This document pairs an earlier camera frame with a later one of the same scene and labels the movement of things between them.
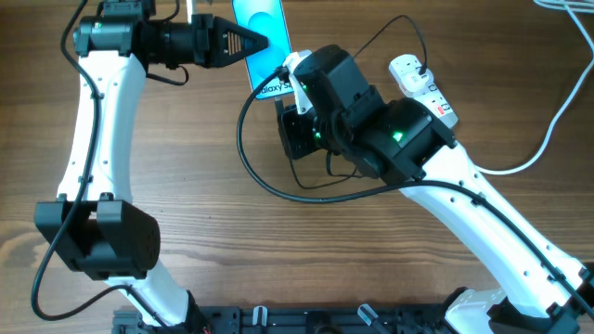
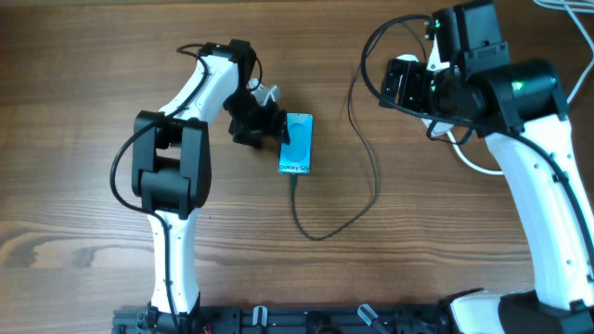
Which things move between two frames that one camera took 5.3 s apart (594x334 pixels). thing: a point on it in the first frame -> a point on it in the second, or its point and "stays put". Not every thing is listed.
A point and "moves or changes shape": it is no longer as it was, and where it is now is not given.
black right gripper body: [303, 133] -> [419, 93]
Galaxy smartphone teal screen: [266, 18] moves or changes shape
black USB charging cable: [423, 70] -> [368, 148]
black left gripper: [205, 26] -> [269, 125]
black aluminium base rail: [292, 319] stays put
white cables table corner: [570, 6] stays put
